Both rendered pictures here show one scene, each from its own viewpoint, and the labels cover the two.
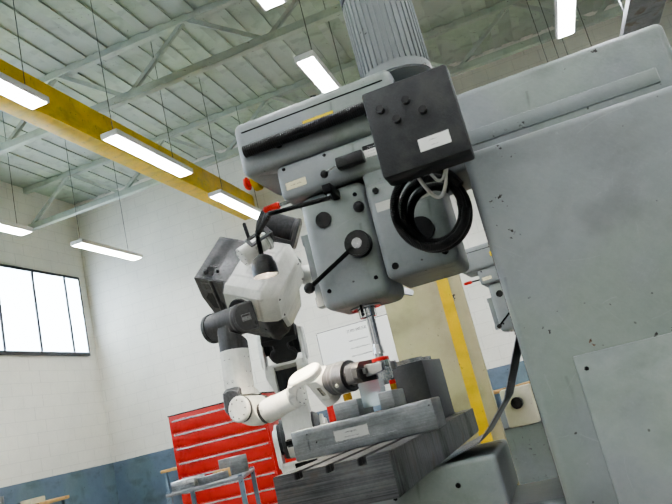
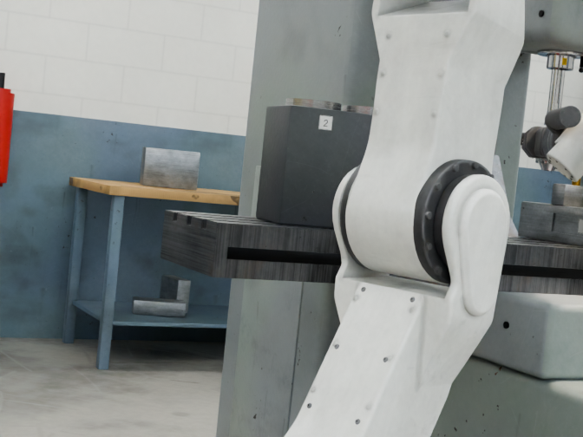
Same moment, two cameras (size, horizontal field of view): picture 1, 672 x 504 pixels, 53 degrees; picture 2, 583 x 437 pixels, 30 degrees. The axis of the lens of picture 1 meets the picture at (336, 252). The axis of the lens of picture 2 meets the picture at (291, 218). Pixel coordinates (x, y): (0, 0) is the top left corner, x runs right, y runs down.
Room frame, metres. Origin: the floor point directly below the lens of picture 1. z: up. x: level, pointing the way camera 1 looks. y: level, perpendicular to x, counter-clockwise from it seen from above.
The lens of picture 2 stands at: (3.48, 1.13, 1.06)
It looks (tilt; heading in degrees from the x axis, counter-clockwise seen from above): 3 degrees down; 228
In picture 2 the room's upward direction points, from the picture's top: 6 degrees clockwise
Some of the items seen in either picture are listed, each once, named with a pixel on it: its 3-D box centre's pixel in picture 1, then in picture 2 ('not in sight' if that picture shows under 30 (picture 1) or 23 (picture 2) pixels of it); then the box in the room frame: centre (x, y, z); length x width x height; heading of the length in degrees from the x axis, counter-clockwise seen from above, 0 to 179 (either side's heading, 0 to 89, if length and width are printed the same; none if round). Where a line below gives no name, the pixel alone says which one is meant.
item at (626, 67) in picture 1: (510, 128); not in sight; (1.69, -0.53, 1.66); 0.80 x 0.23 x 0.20; 75
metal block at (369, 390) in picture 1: (373, 393); not in sight; (1.69, -0.01, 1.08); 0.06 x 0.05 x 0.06; 167
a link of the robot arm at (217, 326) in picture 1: (228, 330); not in sight; (2.12, 0.39, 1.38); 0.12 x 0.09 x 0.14; 59
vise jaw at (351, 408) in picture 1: (354, 408); not in sight; (1.70, 0.05, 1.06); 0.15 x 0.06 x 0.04; 167
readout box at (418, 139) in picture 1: (417, 125); not in sight; (1.42, -0.24, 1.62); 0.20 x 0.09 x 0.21; 75
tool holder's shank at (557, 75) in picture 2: (374, 336); (555, 100); (1.82, -0.05, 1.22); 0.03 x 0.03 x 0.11
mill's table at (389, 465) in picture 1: (406, 447); (510, 262); (1.88, -0.06, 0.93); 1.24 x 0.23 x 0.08; 165
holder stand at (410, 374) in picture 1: (420, 389); (336, 166); (2.24, -0.16, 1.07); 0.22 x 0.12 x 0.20; 159
